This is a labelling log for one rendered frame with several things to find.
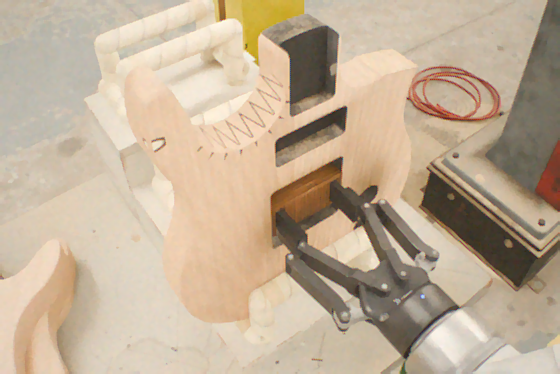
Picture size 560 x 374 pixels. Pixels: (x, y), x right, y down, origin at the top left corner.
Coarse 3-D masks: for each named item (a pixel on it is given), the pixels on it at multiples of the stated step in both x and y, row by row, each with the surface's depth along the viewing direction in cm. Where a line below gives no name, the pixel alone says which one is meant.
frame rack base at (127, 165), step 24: (168, 72) 89; (192, 72) 89; (216, 72) 89; (96, 96) 85; (192, 96) 85; (216, 96) 85; (96, 120) 82; (120, 120) 81; (120, 144) 78; (120, 168) 82; (144, 168) 82; (120, 192) 93
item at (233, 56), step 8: (240, 32) 80; (232, 40) 80; (240, 40) 81; (224, 48) 82; (232, 48) 81; (240, 48) 82; (224, 56) 83; (232, 56) 82; (240, 56) 83; (224, 64) 84; (232, 64) 84; (240, 64) 84; (224, 72) 86; (232, 72) 85; (240, 72) 85; (232, 80) 86; (240, 80) 86
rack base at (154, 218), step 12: (132, 192) 83; (144, 192) 83; (144, 204) 81; (156, 204) 81; (144, 216) 83; (156, 216) 80; (168, 216) 80; (144, 228) 88; (156, 228) 79; (156, 240) 83
